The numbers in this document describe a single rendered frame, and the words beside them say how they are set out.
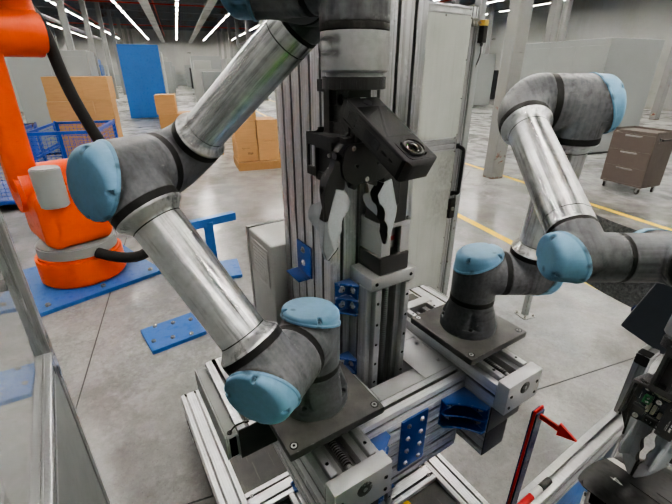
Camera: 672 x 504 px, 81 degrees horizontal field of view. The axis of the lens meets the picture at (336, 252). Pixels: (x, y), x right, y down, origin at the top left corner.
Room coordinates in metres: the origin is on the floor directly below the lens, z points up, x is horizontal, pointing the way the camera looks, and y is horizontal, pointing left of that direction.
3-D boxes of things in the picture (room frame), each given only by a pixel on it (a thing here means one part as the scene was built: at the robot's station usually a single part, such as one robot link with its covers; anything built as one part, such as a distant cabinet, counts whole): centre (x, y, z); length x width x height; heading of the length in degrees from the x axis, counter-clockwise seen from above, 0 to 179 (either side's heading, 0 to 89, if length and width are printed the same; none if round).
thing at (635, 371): (0.77, -0.76, 0.96); 0.03 x 0.03 x 0.20; 34
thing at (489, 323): (0.92, -0.37, 1.09); 0.15 x 0.15 x 0.10
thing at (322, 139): (0.49, -0.02, 1.62); 0.09 x 0.08 x 0.12; 34
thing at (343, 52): (0.48, -0.02, 1.70); 0.08 x 0.08 x 0.05
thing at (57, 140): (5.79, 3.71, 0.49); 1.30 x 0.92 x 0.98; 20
